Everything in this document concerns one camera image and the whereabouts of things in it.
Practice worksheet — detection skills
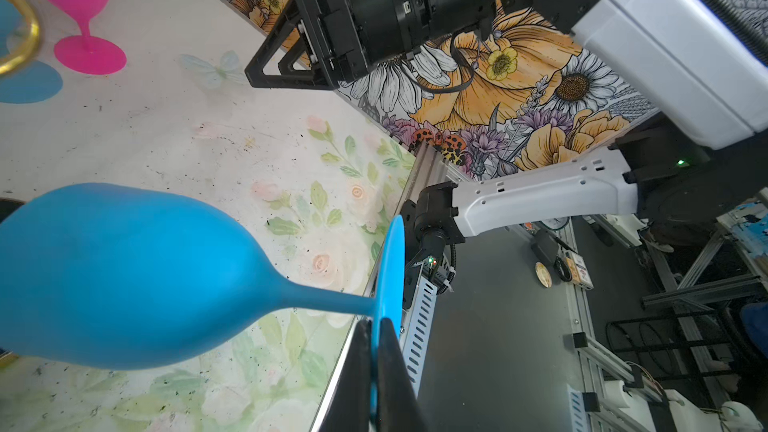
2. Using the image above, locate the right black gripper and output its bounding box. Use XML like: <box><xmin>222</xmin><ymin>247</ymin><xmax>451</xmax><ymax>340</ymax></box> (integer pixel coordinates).
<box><xmin>244</xmin><ymin>0</ymin><xmax>496</xmax><ymax>89</ymax></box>

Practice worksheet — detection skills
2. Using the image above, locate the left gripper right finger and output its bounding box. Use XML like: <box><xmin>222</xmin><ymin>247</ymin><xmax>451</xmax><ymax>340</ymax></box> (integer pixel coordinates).
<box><xmin>375</xmin><ymin>318</ymin><xmax>427</xmax><ymax>432</ymax></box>

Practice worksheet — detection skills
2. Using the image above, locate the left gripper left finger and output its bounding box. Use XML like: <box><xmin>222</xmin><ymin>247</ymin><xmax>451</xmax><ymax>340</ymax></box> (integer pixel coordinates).
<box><xmin>320</xmin><ymin>319</ymin><xmax>372</xmax><ymax>432</ymax></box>

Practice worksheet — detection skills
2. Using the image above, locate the blue wine glass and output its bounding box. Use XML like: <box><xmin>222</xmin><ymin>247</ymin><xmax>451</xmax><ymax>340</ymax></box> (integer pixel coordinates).
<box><xmin>1</xmin><ymin>183</ymin><xmax>405</xmax><ymax>413</ymax></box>
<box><xmin>1</xmin><ymin>0</ymin><xmax>63</xmax><ymax>104</ymax></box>

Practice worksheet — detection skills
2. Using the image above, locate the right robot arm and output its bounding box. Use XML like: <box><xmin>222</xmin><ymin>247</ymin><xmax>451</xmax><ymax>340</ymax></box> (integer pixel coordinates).
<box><xmin>234</xmin><ymin>0</ymin><xmax>767</xmax><ymax>263</ymax></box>

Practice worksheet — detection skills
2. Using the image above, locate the white vent grille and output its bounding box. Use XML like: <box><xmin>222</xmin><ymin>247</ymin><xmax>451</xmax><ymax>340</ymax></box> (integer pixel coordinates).
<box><xmin>400</xmin><ymin>277</ymin><xmax>437</xmax><ymax>395</ymax></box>

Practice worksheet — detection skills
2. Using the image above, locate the gold wire wine glass rack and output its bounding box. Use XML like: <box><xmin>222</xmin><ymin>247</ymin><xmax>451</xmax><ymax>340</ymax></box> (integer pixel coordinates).
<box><xmin>0</xmin><ymin>0</ymin><xmax>42</xmax><ymax>78</ymax></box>

